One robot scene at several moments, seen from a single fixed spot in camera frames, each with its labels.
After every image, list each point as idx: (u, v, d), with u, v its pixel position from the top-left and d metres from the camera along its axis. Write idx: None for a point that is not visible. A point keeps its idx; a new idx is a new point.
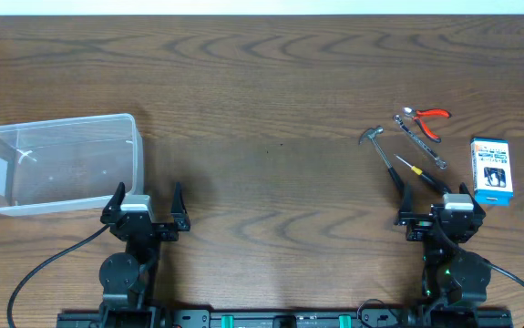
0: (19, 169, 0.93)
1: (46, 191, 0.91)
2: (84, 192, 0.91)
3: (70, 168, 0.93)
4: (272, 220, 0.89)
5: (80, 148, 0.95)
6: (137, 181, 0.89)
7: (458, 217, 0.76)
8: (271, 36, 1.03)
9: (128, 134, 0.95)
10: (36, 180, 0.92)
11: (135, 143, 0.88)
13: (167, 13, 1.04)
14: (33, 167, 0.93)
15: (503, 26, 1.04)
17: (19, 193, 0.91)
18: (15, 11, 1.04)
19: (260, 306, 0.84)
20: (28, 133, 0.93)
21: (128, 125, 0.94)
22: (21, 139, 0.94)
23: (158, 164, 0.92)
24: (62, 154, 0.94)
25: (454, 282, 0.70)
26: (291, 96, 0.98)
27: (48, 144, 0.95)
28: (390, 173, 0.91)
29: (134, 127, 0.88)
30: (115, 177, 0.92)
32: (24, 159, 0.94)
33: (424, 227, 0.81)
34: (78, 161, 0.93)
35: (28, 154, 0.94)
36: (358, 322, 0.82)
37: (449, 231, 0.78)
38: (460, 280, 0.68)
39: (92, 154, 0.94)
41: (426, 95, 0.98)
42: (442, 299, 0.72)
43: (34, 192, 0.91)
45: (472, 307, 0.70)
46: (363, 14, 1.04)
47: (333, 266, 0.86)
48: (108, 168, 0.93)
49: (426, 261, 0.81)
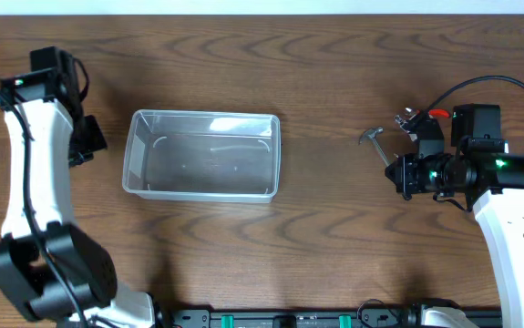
0: (153, 153, 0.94)
1: (180, 179, 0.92)
2: (216, 187, 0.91)
3: (203, 158, 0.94)
4: (272, 220, 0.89)
5: (213, 138, 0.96)
6: (274, 181, 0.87)
7: (424, 120, 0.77)
8: (272, 36, 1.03)
9: (267, 131, 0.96)
10: (171, 169, 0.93)
11: (277, 141, 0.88)
13: (167, 12, 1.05)
14: (165, 157, 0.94)
15: (502, 26, 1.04)
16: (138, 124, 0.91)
17: (154, 179, 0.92)
18: (14, 11, 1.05)
19: (261, 306, 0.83)
20: (165, 117, 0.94)
21: (272, 126, 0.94)
22: (159, 124, 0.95)
23: (170, 167, 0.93)
24: (186, 146, 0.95)
25: (465, 112, 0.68)
26: (291, 96, 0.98)
27: (182, 134, 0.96)
28: (397, 160, 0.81)
29: (278, 128, 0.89)
30: (250, 173, 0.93)
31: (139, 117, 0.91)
32: (159, 144, 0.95)
33: (419, 155, 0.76)
34: (210, 156, 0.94)
35: (162, 139, 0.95)
36: (358, 322, 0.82)
37: (427, 134, 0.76)
38: (467, 106, 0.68)
39: (223, 150, 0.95)
41: (426, 94, 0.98)
42: (464, 137, 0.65)
43: (172, 180, 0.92)
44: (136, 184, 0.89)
45: (497, 139, 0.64)
46: (362, 15, 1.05)
47: (333, 266, 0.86)
48: (239, 164, 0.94)
49: (438, 176, 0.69)
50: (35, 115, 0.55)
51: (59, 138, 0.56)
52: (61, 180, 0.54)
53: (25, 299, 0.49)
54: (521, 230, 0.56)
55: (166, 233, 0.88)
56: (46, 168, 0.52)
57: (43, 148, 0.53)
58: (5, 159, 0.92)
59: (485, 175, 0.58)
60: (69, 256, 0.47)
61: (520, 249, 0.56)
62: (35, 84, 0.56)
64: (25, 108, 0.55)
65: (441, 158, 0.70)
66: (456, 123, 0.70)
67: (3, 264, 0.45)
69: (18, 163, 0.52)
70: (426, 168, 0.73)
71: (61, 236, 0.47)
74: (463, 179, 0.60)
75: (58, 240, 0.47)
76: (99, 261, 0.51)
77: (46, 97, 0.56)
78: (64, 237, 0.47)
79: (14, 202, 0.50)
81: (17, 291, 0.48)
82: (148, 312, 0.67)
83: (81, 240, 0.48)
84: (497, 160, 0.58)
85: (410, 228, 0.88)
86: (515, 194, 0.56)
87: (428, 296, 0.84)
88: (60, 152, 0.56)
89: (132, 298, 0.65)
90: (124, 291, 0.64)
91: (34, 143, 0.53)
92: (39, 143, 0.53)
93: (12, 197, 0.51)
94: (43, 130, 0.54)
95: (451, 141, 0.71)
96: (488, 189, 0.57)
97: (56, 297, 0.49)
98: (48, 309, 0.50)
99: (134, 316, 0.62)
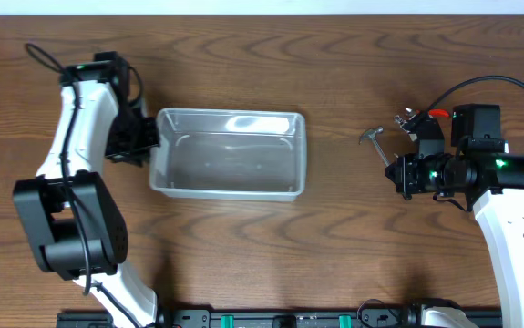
0: (177, 151, 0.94)
1: (205, 177, 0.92)
2: (241, 184, 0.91)
3: (227, 157, 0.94)
4: (272, 220, 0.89)
5: (235, 137, 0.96)
6: (301, 177, 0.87)
7: (424, 120, 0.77)
8: (272, 36, 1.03)
9: (290, 131, 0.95)
10: (195, 167, 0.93)
11: (303, 141, 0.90)
13: (167, 11, 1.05)
14: (190, 154, 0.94)
15: (501, 25, 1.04)
16: (162, 122, 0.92)
17: (179, 177, 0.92)
18: (14, 11, 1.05)
19: (261, 306, 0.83)
20: (189, 116, 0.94)
21: (296, 126, 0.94)
22: (180, 123, 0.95)
23: (193, 165, 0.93)
24: (210, 145, 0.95)
25: (465, 113, 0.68)
26: (291, 96, 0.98)
27: (205, 133, 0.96)
28: (396, 161, 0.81)
29: (303, 130, 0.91)
30: (267, 172, 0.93)
31: (163, 116, 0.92)
32: (181, 143, 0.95)
33: (419, 154, 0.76)
34: (234, 154, 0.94)
35: (186, 138, 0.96)
36: (358, 322, 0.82)
37: (427, 134, 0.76)
38: (467, 106, 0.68)
39: (246, 148, 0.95)
41: (426, 94, 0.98)
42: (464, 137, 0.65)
43: (197, 179, 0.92)
44: (161, 183, 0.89)
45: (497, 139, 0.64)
46: (362, 15, 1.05)
47: (333, 266, 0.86)
48: (262, 163, 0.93)
49: (438, 176, 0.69)
50: (87, 89, 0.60)
51: (102, 114, 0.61)
52: (96, 145, 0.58)
53: (41, 243, 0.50)
54: (521, 230, 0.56)
55: (166, 233, 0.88)
56: (86, 130, 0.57)
57: (87, 116, 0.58)
58: (5, 159, 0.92)
59: (485, 175, 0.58)
60: (91, 203, 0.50)
61: (520, 249, 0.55)
62: (92, 71, 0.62)
64: (80, 86, 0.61)
65: (440, 158, 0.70)
66: (456, 124, 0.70)
67: (31, 199, 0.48)
69: (64, 125, 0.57)
70: (426, 168, 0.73)
71: (86, 183, 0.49)
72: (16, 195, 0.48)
74: (463, 179, 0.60)
75: (84, 187, 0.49)
76: (114, 221, 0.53)
77: (100, 79, 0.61)
78: (87, 183, 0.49)
79: (54, 151, 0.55)
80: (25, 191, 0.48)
81: (37, 232, 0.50)
82: (149, 308, 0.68)
83: (103, 194, 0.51)
84: (497, 160, 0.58)
85: (410, 228, 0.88)
86: (515, 194, 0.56)
87: (429, 296, 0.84)
88: (101, 125, 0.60)
89: (139, 288, 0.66)
90: (136, 279, 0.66)
91: (81, 110, 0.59)
92: (85, 111, 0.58)
93: (54, 148, 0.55)
94: (92, 103, 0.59)
95: (451, 141, 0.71)
96: (488, 189, 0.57)
97: (69, 247, 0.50)
98: (61, 259, 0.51)
99: (136, 300, 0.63)
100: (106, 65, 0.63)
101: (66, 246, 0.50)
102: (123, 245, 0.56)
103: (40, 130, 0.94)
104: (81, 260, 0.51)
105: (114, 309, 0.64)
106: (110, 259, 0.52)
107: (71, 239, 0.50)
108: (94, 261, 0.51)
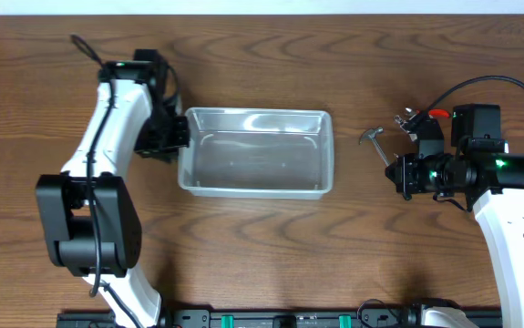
0: (202, 150, 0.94)
1: (230, 176, 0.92)
2: (266, 183, 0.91)
3: (251, 156, 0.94)
4: (272, 220, 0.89)
5: (260, 136, 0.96)
6: (328, 175, 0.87)
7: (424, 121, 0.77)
8: (272, 36, 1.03)
9: (313, 129, 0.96)
10: (219, 166, 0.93)
11: (329, 141, 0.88)
13: (167, 11, 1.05)
14: (216, 153, 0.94)
15: (501, 26, 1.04)
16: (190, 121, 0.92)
17: (203, 176, 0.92)
18: (14, 11, 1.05)
19: (261, 306, 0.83)
20: (214, 115, 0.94)
21: (322, 124, 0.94)
22: (204, 122, 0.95)
23: (216, 164, 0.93)
24: (232, 144, 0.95)
25: (465, 113, 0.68)
26: (291, 96, 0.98)
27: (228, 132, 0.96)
28: (396, 161, 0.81)
29: (329, 127, 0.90)
30: (288, 171, 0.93)
31: (190, 115, 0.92)
32: (206, 142, 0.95)
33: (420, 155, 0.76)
34: (258, 152, 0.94)
35: (210, 137, 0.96)
36: (358, 322, 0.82)
37: (426, 134, 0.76)
38: (467, 106, 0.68)
39: (270, 147, 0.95)
41: (426, 94, 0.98)
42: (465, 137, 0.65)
43: (221, 178, 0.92)
44: (189, 182, 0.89)
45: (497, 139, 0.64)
46: (361, 15, 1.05)
47: (333, 266, 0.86)
48: (287, 161, 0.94)
49: (438, 176, 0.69)
50: (125, 88, 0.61)
51: (133, 116, 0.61)
52: (123, 148, 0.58)
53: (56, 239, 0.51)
54: (521, 230, 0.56)
55: (166, 233, 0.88)
56: (117, 131, 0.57)
57: (120, 116, 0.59)
58: (5, 159, 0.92)
59: (485, 175, 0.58)
60: (110, 207, 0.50)
61: (520, 249, 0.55)
62: (130, 70, 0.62)
64: (117, 83, 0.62)
65: (440, 158, 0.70)
66: (456, 125, 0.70)
67: (52, 196, 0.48)
69: (96, 122, 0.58)
70: (426, 168, 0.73)
71: (107, 187, 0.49)
72: (39, 189, 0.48)
74: (463, 179, 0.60)
75: (106, 189, 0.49)
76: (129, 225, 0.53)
77: (138, 79, 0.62)
78: (109, 187, 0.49)
79: (83, 148, 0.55)
80: (46, 187, 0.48)
81: (55, 227, 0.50)
82: (153, 311, 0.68)
83: (123, 199, 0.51)
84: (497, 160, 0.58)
85: (410, 228, 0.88)
86: (515, 194, 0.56)
87: (428, 296, 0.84)
88: (130, 127, 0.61)
89: (145, 289, 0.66)
90: (143, 281, 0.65)
91: (114, 109, 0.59)
92: (118, 111, 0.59)
93: (83, 144, 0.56)
94: (127, 103, 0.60)
95: (452, 141, 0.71)
96: (488, 189, 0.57)
97: (84, 245, 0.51)
98: (73, 256, 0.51)
99: (139, 301, 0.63)
100: (145, 66, 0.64)
101: (80, 244, 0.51)
102: (134, 248, 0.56)
103: (40, 130, 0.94)
104: (93, 261, 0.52)
105: (118, 309, 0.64)
106: (121, 262, 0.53)
107: (86, 238, 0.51)
108: (105, 261, 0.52)
